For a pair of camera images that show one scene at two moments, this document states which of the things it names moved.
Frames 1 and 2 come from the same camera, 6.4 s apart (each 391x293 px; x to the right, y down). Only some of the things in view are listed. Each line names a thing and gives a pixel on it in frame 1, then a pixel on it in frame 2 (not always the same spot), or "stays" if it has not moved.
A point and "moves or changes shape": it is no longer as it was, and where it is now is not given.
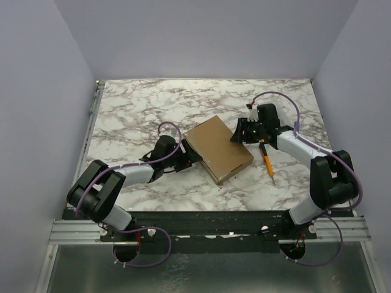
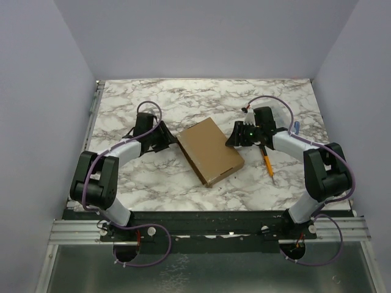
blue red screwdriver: (297, 125) stays
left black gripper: (188, 158) -> (166, 138)
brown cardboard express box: (211, 140) moves or changes shape
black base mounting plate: (208, 232) stays
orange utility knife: (268, 163) stays
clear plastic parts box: (284, 115) stays
